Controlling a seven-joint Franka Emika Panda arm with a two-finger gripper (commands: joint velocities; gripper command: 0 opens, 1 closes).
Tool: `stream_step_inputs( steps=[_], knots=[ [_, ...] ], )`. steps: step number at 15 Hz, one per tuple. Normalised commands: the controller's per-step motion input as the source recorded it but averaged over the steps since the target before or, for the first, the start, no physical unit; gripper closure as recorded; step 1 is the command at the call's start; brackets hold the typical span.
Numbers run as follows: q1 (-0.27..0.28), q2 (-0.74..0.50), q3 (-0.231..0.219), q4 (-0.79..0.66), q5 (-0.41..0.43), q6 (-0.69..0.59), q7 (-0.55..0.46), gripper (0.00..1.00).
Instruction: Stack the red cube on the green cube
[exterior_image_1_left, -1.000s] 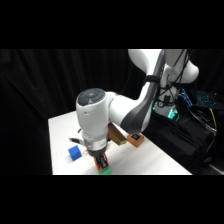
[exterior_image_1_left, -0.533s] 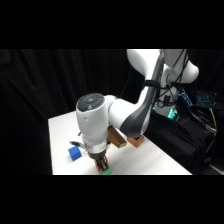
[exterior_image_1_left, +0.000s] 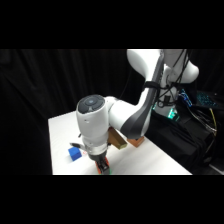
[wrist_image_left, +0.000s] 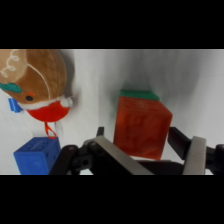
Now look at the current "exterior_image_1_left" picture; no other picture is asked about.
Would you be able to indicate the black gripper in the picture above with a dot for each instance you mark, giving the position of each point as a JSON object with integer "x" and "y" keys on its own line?
{"x": 96, "y": 152}

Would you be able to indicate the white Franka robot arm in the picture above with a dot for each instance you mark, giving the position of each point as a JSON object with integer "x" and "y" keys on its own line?
{"x": 91, "y": 123}

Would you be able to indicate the olive wooden bar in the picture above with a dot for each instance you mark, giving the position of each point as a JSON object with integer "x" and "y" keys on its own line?
{"x": 117, "y": 139}

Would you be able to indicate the black robot stand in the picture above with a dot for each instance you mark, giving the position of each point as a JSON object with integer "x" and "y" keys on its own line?
{"x": 180, "y": 143}

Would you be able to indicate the brown wooden block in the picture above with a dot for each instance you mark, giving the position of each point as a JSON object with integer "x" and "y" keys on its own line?
{"x": 136, "y": 142}

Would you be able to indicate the blue lit keyboard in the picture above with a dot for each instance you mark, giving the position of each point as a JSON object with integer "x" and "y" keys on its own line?
{"x": 206, "y": 100}

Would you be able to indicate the black curtain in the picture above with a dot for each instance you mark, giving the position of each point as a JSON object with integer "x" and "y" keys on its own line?
{"x": 40, "y": 83}

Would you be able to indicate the small green light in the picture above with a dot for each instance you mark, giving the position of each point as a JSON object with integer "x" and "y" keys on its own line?
{"x": 172, "y": 113}

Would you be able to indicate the red cube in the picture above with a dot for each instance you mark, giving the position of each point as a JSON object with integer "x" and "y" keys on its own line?
{"x": 101, "y": 166}

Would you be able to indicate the blue cube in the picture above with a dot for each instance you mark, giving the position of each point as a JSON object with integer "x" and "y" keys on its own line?
{"x": 74, "y": 154}

